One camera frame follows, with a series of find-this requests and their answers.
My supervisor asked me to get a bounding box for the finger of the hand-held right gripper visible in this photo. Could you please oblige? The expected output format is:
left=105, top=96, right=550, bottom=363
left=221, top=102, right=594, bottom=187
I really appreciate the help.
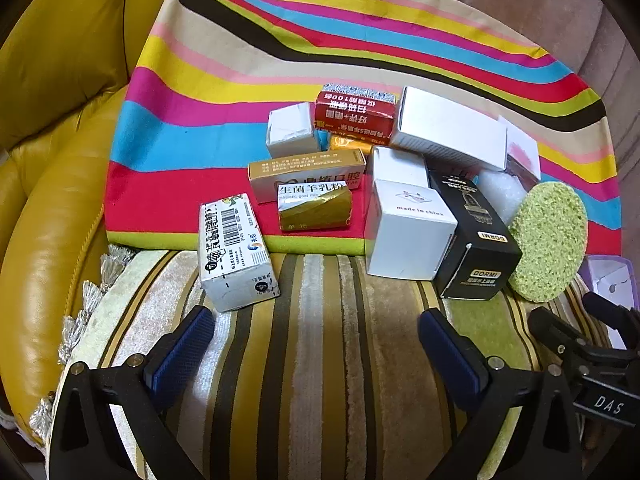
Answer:
left=529, top=306, right=610, bottom=367
left=581, top=291, right=640, bottom=352

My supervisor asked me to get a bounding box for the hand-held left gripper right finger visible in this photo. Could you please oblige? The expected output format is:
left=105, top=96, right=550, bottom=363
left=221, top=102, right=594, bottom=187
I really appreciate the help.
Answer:
left=417, top=309, right=586, bottom=480

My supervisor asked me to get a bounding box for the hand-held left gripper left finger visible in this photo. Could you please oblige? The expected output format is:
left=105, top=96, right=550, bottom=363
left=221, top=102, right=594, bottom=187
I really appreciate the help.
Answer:
left=50, top=305, right=217, bottom=480

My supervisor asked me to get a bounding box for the purple cardboard box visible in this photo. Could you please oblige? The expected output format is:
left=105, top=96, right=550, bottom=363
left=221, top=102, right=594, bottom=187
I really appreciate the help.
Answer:
left=580, top=255, right=640, bottom=311

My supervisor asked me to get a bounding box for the black box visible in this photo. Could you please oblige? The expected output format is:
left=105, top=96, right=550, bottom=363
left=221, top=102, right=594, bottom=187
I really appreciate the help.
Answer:
left=427, top=170, right=523, bottom=301

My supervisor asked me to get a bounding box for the white card with pink print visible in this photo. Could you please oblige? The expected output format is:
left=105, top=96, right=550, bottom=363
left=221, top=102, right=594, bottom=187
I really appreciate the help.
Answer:
left=497, top=115, right=542, bottom=186

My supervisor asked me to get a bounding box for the gold and white long box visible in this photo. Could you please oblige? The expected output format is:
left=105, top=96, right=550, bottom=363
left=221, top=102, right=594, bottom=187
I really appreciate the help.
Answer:
left=247, top=150, right=368, bottom=204

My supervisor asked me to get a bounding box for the orange box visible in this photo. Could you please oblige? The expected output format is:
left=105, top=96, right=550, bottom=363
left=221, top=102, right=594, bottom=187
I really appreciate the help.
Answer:
left=327, top=132, right=373, bottom=153

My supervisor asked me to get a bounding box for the red box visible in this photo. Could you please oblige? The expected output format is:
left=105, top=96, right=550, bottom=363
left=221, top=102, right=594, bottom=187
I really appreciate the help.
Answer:
left=314, top=89, right=398, bottom=136

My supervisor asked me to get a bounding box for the round green sponge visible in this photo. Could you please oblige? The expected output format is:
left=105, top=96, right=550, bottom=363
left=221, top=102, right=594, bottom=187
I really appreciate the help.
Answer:
left=507, top=182, right=588, bottom=303

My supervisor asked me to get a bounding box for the white barcode box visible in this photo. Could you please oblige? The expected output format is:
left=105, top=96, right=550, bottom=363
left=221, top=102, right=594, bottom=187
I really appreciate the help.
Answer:
left=199, top=192, right=282, bottom=313

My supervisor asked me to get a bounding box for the striped green fringed cloth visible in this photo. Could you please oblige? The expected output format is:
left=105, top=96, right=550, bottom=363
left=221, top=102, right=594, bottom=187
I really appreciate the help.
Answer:
left=27, top=245, right=621, bottom=480

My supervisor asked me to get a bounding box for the white cube box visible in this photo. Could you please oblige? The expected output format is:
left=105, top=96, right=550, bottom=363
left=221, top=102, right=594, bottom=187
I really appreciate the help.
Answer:
left=364, top=179, right=458, bottom=281

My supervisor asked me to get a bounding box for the gold foil box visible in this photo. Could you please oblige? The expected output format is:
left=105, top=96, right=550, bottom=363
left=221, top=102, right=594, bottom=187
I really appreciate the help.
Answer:
left=276, top=180, right=353, bottom=233

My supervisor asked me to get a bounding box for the plain white box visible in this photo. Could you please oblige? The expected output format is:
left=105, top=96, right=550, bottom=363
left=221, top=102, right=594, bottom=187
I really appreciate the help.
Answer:
left=369, top=146, right=431, bottom=191

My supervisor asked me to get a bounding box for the large white box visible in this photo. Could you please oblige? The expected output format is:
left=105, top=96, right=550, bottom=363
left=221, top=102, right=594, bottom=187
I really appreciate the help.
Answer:
left=390, top=86, right=508, bottom=171

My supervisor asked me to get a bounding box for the small white box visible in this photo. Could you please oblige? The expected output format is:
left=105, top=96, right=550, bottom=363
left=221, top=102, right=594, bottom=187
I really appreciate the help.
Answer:
left=266, top=101, right=316, bottom=159

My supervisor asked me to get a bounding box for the yellow leather sofa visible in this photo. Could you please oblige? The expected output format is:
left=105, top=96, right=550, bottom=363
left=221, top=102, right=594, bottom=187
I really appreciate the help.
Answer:
left=0, top=0, right=191, bottom=441

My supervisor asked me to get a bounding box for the striped colourful tablecloth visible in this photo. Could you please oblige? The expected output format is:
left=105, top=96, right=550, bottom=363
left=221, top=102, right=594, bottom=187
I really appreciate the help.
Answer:
left=102, top=0, right=623, bottom=261

